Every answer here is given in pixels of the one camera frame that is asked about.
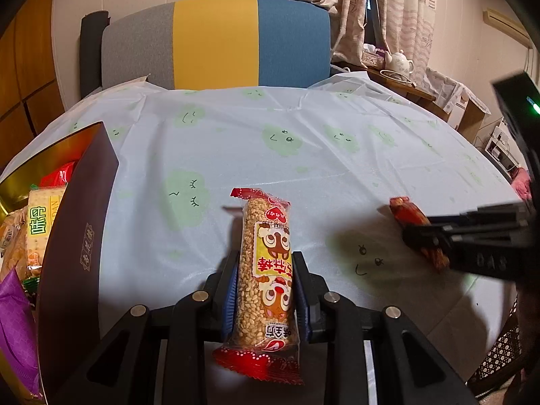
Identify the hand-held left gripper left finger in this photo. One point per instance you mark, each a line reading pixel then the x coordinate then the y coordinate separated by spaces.
pixel 228 299

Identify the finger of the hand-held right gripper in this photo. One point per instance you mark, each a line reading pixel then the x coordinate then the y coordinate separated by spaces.
pixel 476 216
pixel 428 239

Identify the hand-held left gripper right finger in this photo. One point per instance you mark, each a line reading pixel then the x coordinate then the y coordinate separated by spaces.
pixel 304 303

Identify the dark red snack packet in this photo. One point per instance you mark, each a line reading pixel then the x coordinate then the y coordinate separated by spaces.
pixel 411 215

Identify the puffed rice stick packet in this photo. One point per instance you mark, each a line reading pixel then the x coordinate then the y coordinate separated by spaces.
pixel 263 270

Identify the dark maroon gift box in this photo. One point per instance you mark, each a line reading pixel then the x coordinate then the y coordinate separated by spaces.
pixel 76 240

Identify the green snack packet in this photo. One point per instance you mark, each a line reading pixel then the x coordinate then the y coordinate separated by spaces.
pixel 31 284

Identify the green print cracker packet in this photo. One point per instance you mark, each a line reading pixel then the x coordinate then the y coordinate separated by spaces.
pixel 40 223

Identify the plain red snack packet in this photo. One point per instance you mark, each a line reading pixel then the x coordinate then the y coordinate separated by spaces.
pixel 63 175

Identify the purple snack packet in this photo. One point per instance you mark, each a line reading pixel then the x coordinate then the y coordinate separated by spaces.
pixel 17 333

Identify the large clear pastry packet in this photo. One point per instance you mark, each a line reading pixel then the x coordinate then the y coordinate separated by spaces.
pixel 10 244

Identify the pink cloth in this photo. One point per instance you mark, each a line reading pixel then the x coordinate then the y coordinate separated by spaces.
pixel 522 183

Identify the white shelf unit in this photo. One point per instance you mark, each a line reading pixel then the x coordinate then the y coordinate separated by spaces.
pixel 500 143

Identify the rattan chair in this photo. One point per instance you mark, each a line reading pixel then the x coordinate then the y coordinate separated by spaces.
pixel 498 350

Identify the cardboard box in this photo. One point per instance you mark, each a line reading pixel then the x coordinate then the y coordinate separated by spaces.
pixel 472 114

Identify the wooden side table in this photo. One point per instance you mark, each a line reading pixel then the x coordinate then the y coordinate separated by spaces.
pixel 422 93

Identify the round tea tray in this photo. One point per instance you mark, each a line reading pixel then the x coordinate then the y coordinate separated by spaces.
pixel 396 76

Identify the white teapot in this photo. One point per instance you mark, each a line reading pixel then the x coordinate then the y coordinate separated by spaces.
pixel 398 62

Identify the tissue box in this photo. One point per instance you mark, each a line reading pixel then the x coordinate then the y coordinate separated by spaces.
pixel 373 58

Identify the patterned beige curtain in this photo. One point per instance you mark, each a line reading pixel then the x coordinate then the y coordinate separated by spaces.
pixel 400 17

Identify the grey yellow blue striped chair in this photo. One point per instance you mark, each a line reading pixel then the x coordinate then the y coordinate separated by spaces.
pixel 215 42

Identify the wooden wardrobe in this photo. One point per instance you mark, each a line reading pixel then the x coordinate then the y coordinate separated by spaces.
pixel 29 71

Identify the wall air conditioner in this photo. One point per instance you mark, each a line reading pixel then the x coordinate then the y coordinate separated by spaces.
pixel 506 23

